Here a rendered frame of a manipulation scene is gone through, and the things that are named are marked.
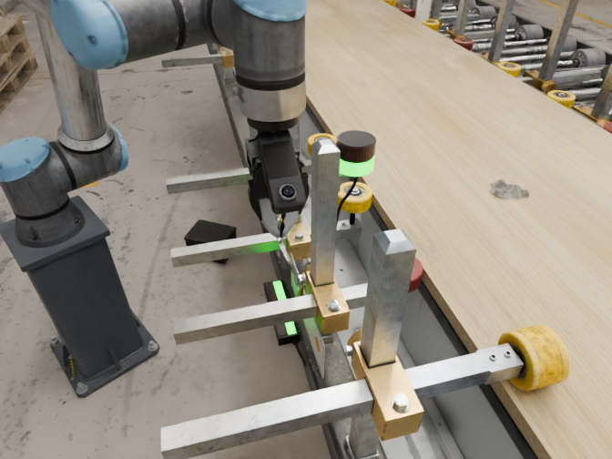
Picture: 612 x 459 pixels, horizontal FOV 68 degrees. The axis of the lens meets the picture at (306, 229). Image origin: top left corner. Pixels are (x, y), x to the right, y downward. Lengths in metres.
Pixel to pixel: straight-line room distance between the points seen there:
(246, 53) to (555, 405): 0.61
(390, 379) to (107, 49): 0.51
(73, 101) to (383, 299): 1.03
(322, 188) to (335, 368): 0.39
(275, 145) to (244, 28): 0.15
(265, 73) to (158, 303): 1.62
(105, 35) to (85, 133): 0.85
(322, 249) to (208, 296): 1.32
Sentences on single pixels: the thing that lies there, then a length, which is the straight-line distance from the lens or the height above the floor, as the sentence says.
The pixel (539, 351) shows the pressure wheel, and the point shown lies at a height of 0.98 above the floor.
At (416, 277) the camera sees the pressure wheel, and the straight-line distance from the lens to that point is 0.83.
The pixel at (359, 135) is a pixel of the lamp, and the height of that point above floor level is 1.15.
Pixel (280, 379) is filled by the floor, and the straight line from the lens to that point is 1.76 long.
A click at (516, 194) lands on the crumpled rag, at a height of 0.91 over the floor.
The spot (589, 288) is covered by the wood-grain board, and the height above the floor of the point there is 0.90.
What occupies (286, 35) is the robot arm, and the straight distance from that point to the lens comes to 0.57.
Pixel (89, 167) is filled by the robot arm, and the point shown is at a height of 0.79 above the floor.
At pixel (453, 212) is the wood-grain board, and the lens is 1.01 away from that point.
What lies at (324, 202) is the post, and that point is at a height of 1.06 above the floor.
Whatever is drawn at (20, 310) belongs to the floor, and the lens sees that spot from 2.31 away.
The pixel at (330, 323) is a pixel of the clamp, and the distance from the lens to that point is 0.81.
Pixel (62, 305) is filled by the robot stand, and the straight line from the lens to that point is 1.63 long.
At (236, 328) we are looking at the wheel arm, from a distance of 0.82.
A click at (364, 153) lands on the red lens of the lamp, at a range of 0.68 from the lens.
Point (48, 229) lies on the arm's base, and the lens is 1.51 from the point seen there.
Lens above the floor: 1.47
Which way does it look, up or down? 39 degrees down
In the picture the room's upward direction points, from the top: straight up
